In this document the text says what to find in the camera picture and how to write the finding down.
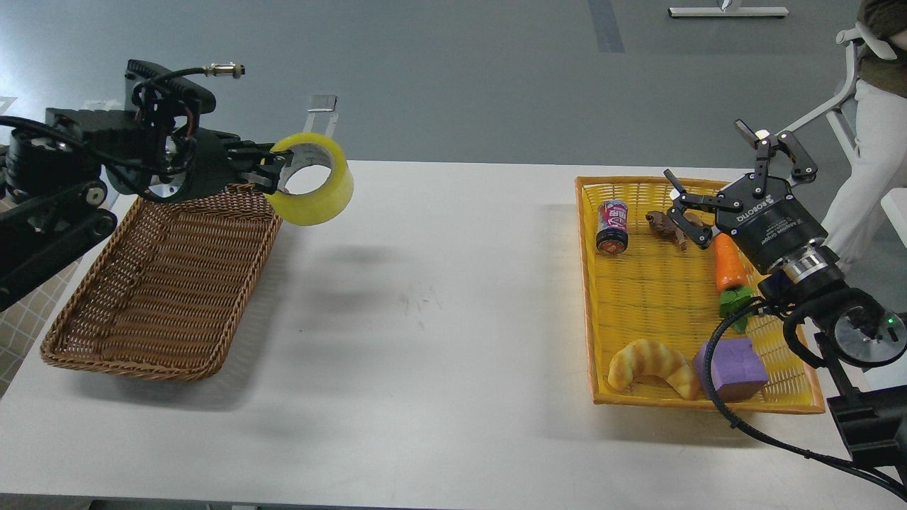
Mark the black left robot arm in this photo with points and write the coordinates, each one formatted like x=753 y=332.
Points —
x=58 y=172

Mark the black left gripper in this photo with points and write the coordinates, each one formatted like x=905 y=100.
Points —
x=212 y=168

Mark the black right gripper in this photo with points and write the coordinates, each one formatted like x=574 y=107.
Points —
x=772 y=219

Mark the toy croissant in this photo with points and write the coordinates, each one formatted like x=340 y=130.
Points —
x=651 y=357

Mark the orange toy carrot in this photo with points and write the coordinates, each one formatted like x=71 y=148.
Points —
x=732 y=282

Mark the brown wicker basket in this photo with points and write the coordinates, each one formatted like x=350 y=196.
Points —
x=164 y=298

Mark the white floor stand base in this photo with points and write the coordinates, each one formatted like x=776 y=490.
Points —
x=728 y=9

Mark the beige checkered cloth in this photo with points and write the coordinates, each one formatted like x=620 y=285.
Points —
x=22 y=322

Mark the purple foam block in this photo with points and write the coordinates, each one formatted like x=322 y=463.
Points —
x=737 y=371

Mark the brown toy lion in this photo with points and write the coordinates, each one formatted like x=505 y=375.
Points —
x=663 y=227

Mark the yellow tape roll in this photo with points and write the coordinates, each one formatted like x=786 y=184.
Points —
x=308 y=150

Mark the yellow plastic basket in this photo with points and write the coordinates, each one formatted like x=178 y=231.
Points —
x=657 y=291

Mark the small soda can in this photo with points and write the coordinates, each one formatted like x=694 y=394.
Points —
x=612 y=237

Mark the white chair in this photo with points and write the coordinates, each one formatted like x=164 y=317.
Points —
x=839 y=111

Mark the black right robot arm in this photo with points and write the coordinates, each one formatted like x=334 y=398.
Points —
x=826 y=323

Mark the seated person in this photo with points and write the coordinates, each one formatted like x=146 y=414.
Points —
x=855 y=215

